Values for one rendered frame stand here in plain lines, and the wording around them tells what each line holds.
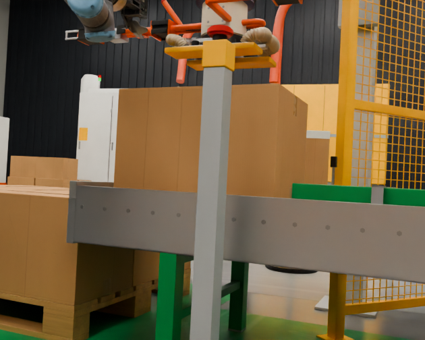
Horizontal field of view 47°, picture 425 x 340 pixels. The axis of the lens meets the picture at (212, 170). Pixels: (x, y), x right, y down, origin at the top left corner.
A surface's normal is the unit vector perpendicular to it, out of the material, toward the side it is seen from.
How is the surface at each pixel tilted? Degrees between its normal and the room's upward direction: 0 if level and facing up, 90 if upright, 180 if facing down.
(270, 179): 90
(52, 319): 90
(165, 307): 90
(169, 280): 90
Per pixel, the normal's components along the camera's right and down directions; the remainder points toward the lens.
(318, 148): -0.10, -0.03
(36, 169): -0.33, -0.04
